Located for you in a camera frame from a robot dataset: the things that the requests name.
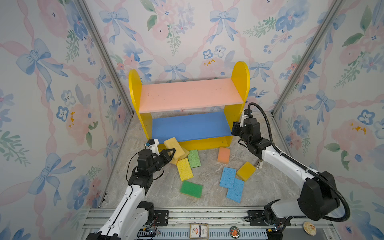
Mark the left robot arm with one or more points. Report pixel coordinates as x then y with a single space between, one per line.
133 213

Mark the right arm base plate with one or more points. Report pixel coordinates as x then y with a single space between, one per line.
258 218

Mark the round beige disc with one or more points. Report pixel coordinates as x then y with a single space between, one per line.
309 228

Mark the round dark badge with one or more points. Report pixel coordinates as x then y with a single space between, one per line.
235 232

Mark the bright yellow sponge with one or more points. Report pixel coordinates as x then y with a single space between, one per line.
184 169

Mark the square printed card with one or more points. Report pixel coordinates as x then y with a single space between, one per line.
199 231

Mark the light green sponge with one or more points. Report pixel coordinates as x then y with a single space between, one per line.
194 159

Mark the blue sponge lower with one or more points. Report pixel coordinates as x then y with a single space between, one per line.
235 193

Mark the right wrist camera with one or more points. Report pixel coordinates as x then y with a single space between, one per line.
247 113

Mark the pale yellow sponge orange back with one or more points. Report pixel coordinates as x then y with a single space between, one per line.
185 155

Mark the yellow sponge right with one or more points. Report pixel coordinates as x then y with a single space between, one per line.
246 171

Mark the blue sponge upper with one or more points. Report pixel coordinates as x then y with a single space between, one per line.
228 178

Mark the aluminium rail base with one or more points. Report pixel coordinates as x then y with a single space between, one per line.
219 220

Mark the yellow shelf pink blue boards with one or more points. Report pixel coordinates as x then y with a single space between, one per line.
198 114

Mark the dark green sponge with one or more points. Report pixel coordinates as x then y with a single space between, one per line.
191 189

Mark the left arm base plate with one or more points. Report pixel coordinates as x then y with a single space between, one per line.
157 218

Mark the blue sponge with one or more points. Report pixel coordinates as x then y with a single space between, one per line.
235 193
228 178

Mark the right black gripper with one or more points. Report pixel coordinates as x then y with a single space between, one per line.
236 127

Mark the orange pink sponge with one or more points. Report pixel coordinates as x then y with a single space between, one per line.
224 155

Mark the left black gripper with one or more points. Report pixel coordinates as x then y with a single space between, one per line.
164 156

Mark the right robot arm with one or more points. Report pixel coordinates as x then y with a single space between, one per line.
318 196

